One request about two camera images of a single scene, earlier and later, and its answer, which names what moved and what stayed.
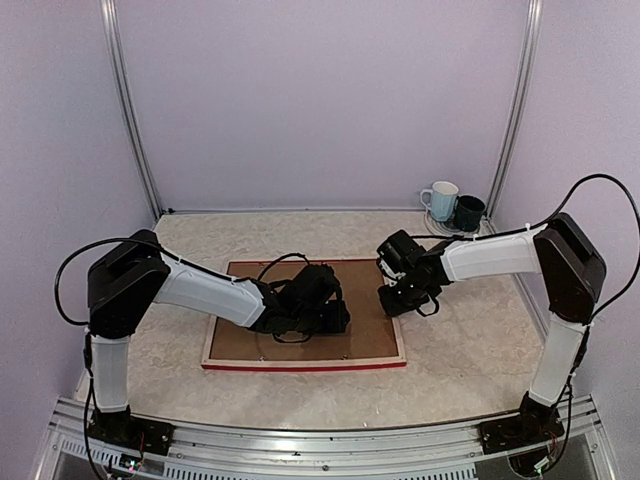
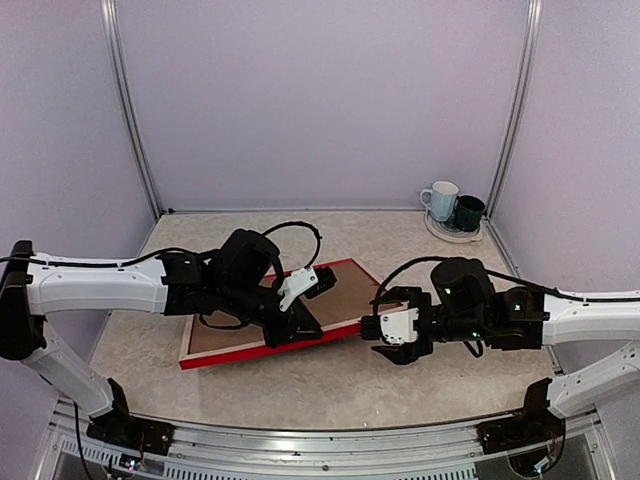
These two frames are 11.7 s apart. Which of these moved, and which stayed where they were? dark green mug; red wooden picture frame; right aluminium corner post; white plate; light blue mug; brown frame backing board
Moved: brown frame backing board; red wooden picture frame
Stayed: right aluminium corner post; light blue mug; white plate; dark green mug
